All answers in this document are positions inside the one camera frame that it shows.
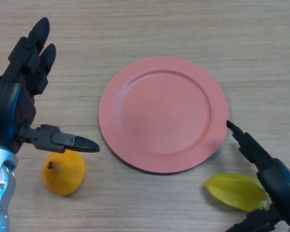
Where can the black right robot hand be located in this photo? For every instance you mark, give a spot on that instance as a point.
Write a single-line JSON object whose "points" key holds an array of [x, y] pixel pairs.
{"points": [[280, 183]]}

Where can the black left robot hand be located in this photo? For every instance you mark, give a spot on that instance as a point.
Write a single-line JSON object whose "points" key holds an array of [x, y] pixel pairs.
{"points": [[9, 108]]}

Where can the yellow starfruit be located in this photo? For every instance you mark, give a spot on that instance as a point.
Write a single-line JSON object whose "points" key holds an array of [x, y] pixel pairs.
{"points": [[232, 191]]}

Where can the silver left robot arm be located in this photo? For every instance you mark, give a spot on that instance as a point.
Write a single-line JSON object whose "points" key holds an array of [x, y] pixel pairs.
{"points": [[1, 188]]}

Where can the pink round plate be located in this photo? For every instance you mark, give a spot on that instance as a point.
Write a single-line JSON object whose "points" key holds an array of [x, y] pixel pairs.
{"points": [[164, 113]]}

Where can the orange yellow pear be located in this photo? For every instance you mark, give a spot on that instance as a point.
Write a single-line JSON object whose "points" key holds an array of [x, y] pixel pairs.
{"points": [[64, 174]]}

